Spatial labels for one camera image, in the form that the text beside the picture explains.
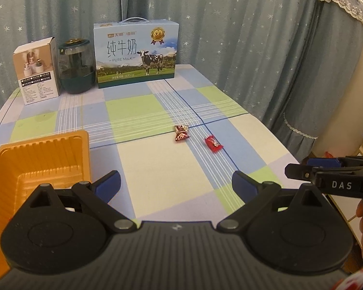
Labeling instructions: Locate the blue milk carton box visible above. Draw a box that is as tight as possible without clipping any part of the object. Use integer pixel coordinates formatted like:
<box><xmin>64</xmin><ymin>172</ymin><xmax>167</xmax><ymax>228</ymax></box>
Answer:
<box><xmin>93</xmin><ymin>17</ymin><xmax>180</xmax><ymax>89</ymax></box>

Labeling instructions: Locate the small red candy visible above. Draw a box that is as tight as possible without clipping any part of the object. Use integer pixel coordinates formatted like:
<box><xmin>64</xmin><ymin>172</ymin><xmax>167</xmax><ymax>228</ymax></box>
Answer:
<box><xmin>204</xmin><ymin>135</ymin><xmax>224</xmax><ymax>153</ymax></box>

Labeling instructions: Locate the orange plastic tray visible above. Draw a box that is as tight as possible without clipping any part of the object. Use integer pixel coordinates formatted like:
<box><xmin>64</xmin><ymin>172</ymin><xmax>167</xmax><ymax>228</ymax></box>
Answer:
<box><xmin>0</xmin><ymin>130</ymin><xmax>93</xmax><ymax>280</ymax></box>

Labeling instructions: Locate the white product box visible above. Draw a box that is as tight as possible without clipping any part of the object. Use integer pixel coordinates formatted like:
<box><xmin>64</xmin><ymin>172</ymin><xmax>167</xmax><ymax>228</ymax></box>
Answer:
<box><xmin>13</xmin><ymin>37</ymin><xmax>61</xmax><ymax>106</ymax></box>

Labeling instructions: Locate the red white cloth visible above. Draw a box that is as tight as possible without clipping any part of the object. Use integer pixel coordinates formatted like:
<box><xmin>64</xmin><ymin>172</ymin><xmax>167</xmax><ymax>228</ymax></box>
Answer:
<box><xmin>333</xmin><ymin>270</ymin><xmax>363</xmax><ymax>290</ymax></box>

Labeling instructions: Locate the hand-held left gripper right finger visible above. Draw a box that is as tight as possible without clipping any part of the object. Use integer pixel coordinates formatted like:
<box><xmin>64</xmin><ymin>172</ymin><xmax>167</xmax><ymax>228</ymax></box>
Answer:
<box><xmin>217</xmin><ymin>171</ymin><xmax>336</xmax><ymax>234</ymax></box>

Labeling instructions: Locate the blue lace-trimmed curtain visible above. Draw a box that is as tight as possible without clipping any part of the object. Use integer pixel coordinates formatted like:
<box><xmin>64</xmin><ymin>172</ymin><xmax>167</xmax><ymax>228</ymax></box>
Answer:
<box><xmin>262</xmin><ymin>0</ymin><xmax>363</xmax><ymax>141</ymax></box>

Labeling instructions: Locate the brown red candy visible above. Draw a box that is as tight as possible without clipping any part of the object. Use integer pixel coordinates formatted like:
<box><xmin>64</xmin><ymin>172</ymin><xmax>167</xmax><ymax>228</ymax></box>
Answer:
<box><xmin>173</xmin><ymin>124</ymin><xmax>190</xmax><ymax>142</ymax></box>

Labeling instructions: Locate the dark green glass jar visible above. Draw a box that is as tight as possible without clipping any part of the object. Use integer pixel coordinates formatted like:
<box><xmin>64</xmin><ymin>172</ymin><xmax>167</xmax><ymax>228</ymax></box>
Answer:
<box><xmin>58</xmin><ymin>38</ymin><xmax>97</xmax><ymax>94</ymax></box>

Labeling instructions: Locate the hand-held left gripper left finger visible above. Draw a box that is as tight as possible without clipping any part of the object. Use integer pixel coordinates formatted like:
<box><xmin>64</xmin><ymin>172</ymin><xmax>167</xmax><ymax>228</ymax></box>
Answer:
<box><xmin>16</xmin><ymin>171</ymin><xmax>137</xmax><ymax>234</ymax></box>

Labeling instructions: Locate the checkered tablecloth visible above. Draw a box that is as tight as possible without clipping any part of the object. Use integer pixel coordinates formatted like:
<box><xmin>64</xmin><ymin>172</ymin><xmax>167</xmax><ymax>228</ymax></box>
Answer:
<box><xmin>0</xmin><ymin>64</ymin><xmax>301</xmax><ymax>222</ymax></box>

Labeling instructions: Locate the blue star curtain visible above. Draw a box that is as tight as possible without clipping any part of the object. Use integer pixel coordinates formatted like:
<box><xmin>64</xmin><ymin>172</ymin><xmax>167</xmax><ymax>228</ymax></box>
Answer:
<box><xmin>0</xmin><ymin>0</ymin><xmax>324</xmax><ymax>124</ymax></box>

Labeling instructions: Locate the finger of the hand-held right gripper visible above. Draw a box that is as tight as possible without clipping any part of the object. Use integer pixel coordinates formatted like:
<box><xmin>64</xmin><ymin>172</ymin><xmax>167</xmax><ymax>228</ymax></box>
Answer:
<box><xmin>307</xmin><ymin>156</ymin><xmax>363</xmax><ymax>168</ymax></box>
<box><xmin>284</xmin><ymin>163</ymin><xmax>363</xmax><ymax>185</ymax></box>

